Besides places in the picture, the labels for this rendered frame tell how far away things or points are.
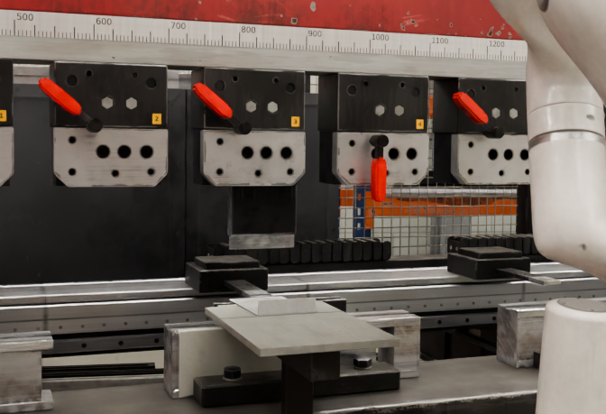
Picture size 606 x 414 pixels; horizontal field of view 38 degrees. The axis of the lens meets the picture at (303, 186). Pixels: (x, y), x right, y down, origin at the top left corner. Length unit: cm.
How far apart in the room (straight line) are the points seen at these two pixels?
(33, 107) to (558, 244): 106
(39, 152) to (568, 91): 103
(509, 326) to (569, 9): 96
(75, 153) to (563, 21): 75
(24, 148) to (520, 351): 97
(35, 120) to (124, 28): 56
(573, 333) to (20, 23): 77
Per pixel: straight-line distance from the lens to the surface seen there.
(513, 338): 151
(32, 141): 175
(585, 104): 110
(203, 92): 120
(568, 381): 102
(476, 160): 140
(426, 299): 170
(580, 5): 60
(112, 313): 151
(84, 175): 121
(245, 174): 125
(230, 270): 149
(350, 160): 130
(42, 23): 121
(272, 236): 132
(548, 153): 107
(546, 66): 110
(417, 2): 137
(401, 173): 134
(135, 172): 122
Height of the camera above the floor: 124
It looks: 3 degrees down
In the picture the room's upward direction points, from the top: 1 degrees clockwise
